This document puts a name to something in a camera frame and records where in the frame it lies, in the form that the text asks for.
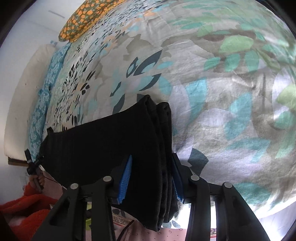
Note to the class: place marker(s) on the pink dotted garment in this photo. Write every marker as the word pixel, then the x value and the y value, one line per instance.
pixel 127 227

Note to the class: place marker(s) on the orange sweater forearm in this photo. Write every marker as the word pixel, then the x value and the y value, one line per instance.
pixel 33 205

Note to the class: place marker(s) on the floral leaf bedsheet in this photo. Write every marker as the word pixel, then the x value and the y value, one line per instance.
pixel 227 69

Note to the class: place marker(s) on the teal patterned pillow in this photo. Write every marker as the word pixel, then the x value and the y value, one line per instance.
pixel 35 136

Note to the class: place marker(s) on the cream headboard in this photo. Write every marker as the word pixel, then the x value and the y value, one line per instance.
pixel 24 101

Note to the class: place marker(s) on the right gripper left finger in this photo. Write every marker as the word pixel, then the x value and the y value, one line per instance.
pixel 67 219

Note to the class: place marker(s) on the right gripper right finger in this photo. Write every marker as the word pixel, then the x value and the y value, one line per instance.
pixel 234 218

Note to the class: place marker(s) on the black pants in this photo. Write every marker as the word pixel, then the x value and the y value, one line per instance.
pixel 140 134

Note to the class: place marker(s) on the orange green patterned pillow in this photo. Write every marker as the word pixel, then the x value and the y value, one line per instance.
pixel 88 14

